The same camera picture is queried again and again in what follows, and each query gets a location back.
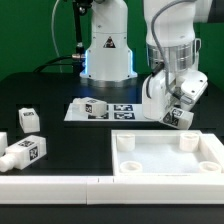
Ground black camera pole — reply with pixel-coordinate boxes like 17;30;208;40
72;0;93;72

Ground grey arm hose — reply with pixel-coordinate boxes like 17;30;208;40
145;0;198;101

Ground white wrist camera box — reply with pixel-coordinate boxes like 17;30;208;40
176;69;208;111

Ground white thin cable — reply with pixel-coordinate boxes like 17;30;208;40
50;0;64;73

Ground white front fence bar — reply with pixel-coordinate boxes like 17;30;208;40
0;174;224;205

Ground white square table top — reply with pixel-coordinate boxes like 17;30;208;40
111;130;224;176

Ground white part at left edge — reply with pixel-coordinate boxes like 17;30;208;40
0;132;8;156

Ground black cables behind table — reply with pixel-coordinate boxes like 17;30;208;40
33;53;86;74

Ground white marker sheet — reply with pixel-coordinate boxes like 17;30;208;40
64;103;151;122

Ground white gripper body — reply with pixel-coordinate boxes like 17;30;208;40
141;68;209;121

